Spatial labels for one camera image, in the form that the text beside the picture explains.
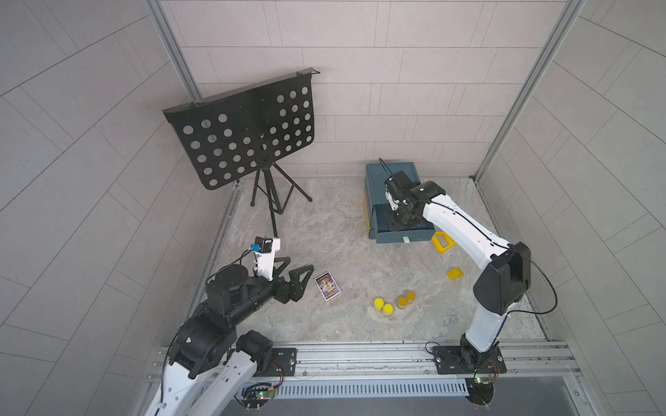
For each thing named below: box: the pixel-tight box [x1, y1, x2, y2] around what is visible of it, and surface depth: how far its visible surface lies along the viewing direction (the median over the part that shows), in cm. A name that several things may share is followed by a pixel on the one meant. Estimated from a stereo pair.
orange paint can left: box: [396, 296, 409, 310], surface depth 82 cm
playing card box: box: [313, 270, 342, 302], surface depth 86 cm
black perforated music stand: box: [163, 68, 321, 239], surface depth 73 cm
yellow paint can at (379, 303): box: [373, 297, 386, 312], surface depth 82 cm
